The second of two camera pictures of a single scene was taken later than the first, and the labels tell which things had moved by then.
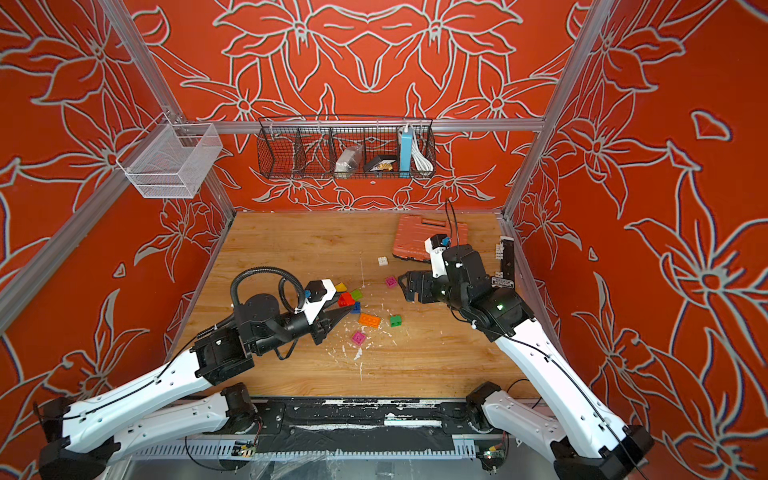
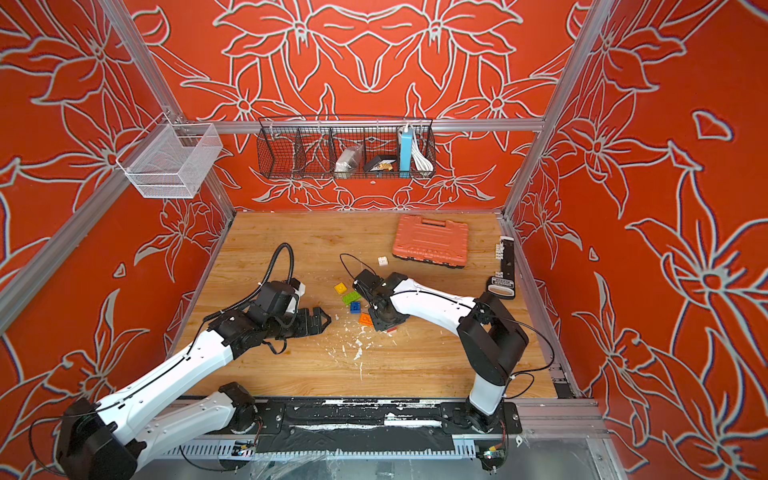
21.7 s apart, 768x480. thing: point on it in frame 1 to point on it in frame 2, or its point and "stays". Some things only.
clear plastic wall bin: [170, 160] stays
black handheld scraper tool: [505, 252] stays
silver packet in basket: [346, 161] stays
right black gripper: [426, 278] to [377, 325]
